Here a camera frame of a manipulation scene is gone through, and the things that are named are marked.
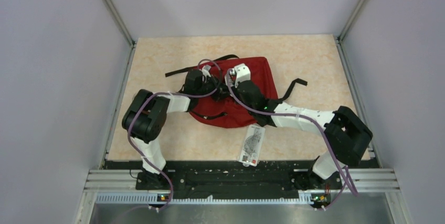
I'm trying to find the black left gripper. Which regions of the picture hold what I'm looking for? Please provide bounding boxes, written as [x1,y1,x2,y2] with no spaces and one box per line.
[196,74,233,101]

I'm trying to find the red student backpack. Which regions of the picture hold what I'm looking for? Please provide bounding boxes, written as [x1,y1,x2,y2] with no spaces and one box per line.
[164,54,309,129]

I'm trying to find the clear plastic protractor packet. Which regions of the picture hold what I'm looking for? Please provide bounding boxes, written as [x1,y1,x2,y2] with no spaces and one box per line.
[238,125,266,167]

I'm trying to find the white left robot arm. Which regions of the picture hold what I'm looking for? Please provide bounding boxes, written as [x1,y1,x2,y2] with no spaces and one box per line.
[122,65,223,189]

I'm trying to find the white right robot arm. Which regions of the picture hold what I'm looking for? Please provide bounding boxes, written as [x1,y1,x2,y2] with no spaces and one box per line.
[229,80,373,188]

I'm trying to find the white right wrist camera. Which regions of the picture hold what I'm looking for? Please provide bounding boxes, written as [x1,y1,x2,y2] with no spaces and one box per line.
[225,63,251,88]

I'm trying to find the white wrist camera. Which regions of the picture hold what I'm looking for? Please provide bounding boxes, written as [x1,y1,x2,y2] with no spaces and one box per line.
[225,63,251,88]
[200,65,211,77]

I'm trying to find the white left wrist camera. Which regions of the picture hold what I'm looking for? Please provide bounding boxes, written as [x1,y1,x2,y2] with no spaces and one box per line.
[200,65,211,77]

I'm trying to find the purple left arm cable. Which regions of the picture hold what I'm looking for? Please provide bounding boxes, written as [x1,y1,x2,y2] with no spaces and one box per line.
[127,59,223,212]

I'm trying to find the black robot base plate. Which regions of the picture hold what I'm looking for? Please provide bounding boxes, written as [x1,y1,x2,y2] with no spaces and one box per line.
[104,159,379,201]

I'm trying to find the aluminium frame rail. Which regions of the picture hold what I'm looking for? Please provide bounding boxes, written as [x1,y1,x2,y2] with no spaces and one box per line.
[75,168,411,224]

